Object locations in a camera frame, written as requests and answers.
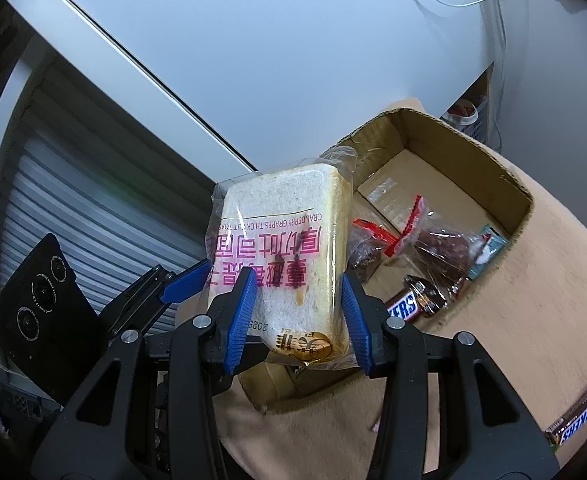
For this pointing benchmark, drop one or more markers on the white cabinet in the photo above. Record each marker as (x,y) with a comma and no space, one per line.
(273,50)

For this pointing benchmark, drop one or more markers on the sliced bread packet pink print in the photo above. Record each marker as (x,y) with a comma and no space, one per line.
(283,220)

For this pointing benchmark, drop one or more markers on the red-edged clear packet dark snack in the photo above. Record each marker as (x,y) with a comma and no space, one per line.
(363,250)
(443,255)

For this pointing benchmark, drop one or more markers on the brown cardboard box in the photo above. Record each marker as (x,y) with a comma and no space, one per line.
(473,160)

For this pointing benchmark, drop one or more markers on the chocolate bar brown wrapper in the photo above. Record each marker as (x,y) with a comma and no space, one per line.
(576,412)
(408,302)

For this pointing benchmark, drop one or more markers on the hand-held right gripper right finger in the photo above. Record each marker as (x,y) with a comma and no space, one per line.
(356,330)

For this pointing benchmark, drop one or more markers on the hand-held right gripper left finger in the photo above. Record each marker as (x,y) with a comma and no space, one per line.
(238,320)

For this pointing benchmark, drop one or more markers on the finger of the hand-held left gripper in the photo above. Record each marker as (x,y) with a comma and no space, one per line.
(188,282)

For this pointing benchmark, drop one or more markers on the grey slatted shutter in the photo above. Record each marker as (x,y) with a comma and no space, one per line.
(88,200)

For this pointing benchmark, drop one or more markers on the teal snack packet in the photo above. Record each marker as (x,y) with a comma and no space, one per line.
(491,250)

